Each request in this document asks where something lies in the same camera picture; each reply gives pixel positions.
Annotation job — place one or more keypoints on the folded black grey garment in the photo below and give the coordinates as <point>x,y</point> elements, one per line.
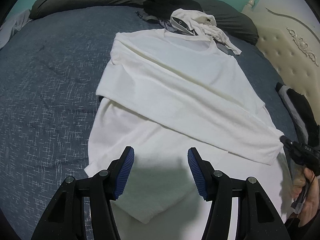
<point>301,114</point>

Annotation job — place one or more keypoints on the white smile sweatshirt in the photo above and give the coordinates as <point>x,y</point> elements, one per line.
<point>163,93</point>

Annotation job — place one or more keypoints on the cream tufted headboard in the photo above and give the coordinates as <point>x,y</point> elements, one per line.
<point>292,48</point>

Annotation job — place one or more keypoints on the dark grey long pillow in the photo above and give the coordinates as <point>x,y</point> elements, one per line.
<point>228,18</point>

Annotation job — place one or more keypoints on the dark blue patterned bedspread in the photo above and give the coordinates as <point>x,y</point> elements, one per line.
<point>49,74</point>

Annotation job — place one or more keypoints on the person's right hand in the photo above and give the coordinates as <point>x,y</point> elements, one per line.
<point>311,203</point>

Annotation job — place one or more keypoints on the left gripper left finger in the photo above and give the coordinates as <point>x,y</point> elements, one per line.
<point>119,171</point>

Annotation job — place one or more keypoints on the grey bed sheet edge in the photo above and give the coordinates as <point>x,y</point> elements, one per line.
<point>14,24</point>

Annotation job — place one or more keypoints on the crumpled cream white garment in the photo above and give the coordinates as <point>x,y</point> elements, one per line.
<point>197,23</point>

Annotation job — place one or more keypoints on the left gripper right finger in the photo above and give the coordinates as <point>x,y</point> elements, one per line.
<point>202,172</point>

